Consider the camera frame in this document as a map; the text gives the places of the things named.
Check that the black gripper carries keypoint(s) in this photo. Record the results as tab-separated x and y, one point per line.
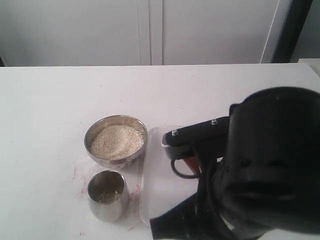
206	141

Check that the brown wooden spoon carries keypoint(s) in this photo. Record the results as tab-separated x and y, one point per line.
193	164

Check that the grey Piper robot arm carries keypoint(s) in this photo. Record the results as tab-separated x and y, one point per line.
258	169

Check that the steel rice bowl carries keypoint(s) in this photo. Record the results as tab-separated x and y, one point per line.
113	120

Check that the white rice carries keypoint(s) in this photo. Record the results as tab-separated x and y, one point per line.
116	142

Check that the small steel cup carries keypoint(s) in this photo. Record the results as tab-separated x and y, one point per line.
108	196

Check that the white plastic tray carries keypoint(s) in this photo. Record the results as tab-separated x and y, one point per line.
161	189

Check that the white cabinet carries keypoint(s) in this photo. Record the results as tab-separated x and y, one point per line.
139	32

